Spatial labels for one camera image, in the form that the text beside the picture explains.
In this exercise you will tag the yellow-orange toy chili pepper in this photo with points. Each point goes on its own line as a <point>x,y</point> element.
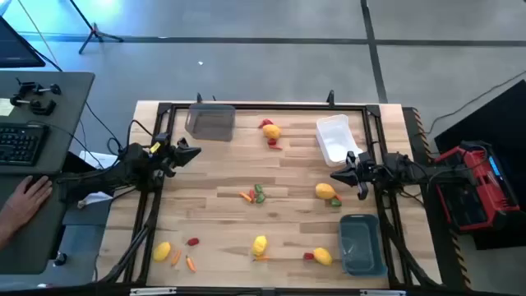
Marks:
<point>245,196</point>

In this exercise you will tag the grey translucent plastic basket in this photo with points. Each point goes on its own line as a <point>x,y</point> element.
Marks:
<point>210,122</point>

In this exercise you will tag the orange carrot toy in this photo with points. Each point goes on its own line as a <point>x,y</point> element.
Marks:
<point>190,264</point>

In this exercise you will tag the white paper note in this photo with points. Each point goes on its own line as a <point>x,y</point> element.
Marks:
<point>5,107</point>

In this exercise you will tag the person's hand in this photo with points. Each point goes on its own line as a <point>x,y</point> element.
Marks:
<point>29,199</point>

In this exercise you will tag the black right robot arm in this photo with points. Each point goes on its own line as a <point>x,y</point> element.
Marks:
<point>411,172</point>

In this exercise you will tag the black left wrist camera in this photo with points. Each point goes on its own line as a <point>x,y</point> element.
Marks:
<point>162,140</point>

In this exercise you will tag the red and black power station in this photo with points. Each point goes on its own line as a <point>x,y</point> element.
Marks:
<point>476,189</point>

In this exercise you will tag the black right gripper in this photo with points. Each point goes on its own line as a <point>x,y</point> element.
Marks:
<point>370,174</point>

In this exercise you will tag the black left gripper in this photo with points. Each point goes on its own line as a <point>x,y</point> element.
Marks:
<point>168,162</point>

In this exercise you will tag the white paper sheet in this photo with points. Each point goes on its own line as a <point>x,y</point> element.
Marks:
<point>96,158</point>

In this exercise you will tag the red-orange toy chili pepper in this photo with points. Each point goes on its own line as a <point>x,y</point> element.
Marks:
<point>276,147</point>
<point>338,197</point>

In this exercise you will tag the black keyboard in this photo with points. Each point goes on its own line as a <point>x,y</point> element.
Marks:
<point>20,144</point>

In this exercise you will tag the white plastic basket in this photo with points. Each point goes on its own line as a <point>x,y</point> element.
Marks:
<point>337,140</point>

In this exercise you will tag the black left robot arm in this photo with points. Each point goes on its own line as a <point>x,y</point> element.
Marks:
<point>123,168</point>

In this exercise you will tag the silver metal bracket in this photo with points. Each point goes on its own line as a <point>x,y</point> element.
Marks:
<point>382,292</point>
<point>153,291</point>

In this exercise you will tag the small red toy pepper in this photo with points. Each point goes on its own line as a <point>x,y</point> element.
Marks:
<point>272,141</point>
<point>192,241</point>
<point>308,256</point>

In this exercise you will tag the teal plastic basket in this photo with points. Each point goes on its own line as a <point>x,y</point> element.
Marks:
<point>362,246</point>

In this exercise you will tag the black computer monitor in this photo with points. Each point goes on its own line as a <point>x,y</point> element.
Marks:
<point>16,47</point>

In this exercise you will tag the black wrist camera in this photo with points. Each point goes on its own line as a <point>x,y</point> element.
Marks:
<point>162,140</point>
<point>365,158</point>

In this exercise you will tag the person's forearm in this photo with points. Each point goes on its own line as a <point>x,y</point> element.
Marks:
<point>8,230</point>

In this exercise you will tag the grey-blue board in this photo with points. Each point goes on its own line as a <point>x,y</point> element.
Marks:
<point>84,242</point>

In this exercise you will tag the grey desk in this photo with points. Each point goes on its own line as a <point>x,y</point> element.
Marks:
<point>70,123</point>

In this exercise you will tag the orange chili with green stem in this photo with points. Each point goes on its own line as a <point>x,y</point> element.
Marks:
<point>262,258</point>

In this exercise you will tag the hazard-striped black platform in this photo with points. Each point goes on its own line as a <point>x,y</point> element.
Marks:
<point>419,131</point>

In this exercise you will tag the black round knob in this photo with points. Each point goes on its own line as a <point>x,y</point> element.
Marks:
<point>61,258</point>

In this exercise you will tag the black frame post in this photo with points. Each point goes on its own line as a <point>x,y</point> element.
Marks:
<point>330,97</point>
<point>199,98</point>

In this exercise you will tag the black clamp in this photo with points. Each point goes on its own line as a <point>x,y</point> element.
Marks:
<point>39,107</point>
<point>29,87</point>

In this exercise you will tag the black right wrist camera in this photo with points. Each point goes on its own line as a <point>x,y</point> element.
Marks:
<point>365,158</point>

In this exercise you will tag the black tripod stand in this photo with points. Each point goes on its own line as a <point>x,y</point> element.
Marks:
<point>95,33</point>

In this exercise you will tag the white cloth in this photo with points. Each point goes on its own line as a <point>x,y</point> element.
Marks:
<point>95,199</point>

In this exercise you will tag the small red toy chili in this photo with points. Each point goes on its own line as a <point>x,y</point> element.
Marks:
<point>252,194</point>

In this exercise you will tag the dark grey side table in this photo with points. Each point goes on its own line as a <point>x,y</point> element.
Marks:
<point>33,246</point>

